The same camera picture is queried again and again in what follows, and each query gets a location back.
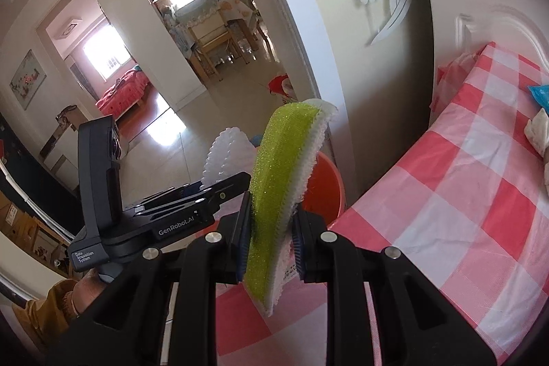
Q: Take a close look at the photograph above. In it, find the wooden chair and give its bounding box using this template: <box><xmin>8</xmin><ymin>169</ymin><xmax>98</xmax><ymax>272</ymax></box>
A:
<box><xmin>187</xmin><ymin>21</ymin><xmax>238</xmax><ymax>81</ymax></box>

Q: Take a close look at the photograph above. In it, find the framed wall picture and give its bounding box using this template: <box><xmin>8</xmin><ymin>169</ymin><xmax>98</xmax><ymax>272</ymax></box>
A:
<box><xmin>9</xmin><ymin>49</ymin><xmax>47</xmax><ymax>110</ymax></box>

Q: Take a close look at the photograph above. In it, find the white crumpled tissue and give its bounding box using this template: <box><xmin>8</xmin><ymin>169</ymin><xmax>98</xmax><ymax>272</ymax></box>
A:
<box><xmin>524</xmin><ymin>107</ymin><xmax>549</xmax><ymax>158</ymax></box>

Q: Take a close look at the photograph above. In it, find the person's left hand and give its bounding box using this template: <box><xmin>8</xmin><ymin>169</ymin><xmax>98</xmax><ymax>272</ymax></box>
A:
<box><xmin>71</xmin><ymin>267</ymin><xmax>114</xmax><ymax>317</ymax></box>

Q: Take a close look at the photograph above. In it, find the white scalloped foam piece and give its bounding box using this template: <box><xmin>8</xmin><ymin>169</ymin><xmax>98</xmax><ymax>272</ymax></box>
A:
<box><xmin>202</xmin><ymin>127</ymin><xmax>258</xmax><ymax>189</ymax></box>

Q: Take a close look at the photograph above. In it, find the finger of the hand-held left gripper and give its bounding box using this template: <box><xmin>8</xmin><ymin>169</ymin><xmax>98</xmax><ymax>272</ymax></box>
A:
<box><xmin>141</xmin><ymin>183</ymin><xmax>203</xmax><ymax>209</ymax></box>
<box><xmin>184</xmin><ymin>172</ymin><xmax>252</xmax><ymax>217</ymax></box>

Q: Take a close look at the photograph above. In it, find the red bed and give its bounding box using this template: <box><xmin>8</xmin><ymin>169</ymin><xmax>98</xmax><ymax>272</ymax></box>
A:
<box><xmin>95</xmin><ymin>68</ymin><xmax>151</xmax><ymax>120</ymax></box>

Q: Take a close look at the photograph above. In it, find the orange plastic bucket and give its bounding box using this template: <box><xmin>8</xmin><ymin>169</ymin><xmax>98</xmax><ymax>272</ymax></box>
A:
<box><xmin>300</xmin><ymin>152</ymin><xmax>346</xmax><ymax>229</ymax></box>

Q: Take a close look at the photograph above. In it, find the person's left forearm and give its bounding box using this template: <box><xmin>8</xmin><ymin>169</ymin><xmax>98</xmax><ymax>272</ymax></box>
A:
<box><xmin>12</xmin><ymin>278</ymin><xmax>80</xmax><ymax>354</ymax></box>

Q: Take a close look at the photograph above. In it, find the blue snack wrapper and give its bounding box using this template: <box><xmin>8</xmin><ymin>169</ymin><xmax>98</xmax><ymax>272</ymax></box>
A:
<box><xmin>527</xmin><ymin>84</ymin><xmax>549</xmax><ymax>109</ymax></box>

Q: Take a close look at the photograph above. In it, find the wooden shelf unit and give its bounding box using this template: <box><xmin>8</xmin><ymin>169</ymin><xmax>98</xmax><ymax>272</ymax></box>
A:
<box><xmin>0</xmin><ymin>190</ymin><xmax>69</xmax><ymax>264</ymax></box>

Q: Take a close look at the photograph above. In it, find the bedroom window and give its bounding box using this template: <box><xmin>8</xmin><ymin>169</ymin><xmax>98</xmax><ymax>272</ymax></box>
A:
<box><xmin>83</xmin><ymin>29</ymin><xmax>129</xmax><ymax>81</ymax></box>

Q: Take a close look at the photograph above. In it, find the table with patterned cloth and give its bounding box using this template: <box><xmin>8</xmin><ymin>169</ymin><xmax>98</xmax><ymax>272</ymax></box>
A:
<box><xmin>217</xmin><ymin>0</ymin><xmax>258</xmax><ymax>49</ymax></box>

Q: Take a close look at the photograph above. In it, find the green white sponge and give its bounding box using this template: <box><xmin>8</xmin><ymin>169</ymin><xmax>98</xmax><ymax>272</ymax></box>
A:
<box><xmin>242</xmin><ymin>98</ymin><xmax>339</xmax><ymax>317</ymax></box>

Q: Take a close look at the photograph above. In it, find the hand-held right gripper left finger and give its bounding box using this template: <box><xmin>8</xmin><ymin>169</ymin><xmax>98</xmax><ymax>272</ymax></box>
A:
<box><xmin>45</xmin><ymin>192</ymin><xmax>254</xmax><ymax>366</ymax></box>

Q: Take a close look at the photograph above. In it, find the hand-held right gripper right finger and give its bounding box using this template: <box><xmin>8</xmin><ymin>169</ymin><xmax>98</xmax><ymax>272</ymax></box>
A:
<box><xmin>292</xmin><ymin>207</ymin><xmax>500</xmax><ymax>366</ymax></box>

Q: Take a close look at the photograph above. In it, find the white side cabinet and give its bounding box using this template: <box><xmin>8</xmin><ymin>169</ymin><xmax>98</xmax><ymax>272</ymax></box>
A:
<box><xmin>40</xmin><ymin>105</ymin><xmax>93</xmax><ymax>182</ymax></box>

